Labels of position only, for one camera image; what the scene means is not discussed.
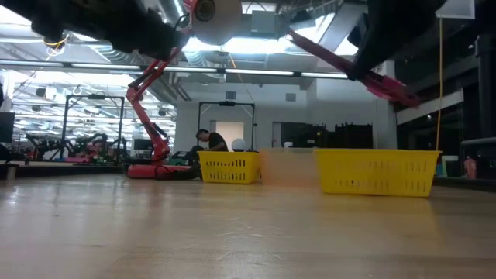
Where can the orange bottle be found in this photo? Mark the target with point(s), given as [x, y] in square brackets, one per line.
[470, 168]

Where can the distant dark workbench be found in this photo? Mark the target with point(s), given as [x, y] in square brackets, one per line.
[69, 169]

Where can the orange translucent tray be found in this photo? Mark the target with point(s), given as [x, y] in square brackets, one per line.
[288, 166]

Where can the black frame stand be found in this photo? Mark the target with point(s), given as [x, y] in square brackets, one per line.
[226, 103]
[96, 96]

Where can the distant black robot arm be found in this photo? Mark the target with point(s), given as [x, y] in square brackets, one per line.
[46, 145]
[95, 142]

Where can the person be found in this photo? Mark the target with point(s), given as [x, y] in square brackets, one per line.
[217, 142]

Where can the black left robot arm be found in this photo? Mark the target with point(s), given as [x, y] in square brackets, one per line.
[58, 15]

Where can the grey horizontal rail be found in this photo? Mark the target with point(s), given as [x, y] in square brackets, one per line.
[480, 142]

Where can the red desk lamp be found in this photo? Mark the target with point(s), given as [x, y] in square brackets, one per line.
[160, 149]

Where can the yellow plastic basket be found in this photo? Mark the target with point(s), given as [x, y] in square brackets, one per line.
[376, 159]
[228, 155]

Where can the white sphere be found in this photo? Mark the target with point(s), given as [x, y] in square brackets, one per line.
[239, 145]

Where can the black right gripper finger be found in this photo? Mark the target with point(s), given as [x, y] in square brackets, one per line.
[360, 69]
[376, 62]

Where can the black computer monitor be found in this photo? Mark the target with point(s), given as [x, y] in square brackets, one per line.
[142, 144]
[7, 127]

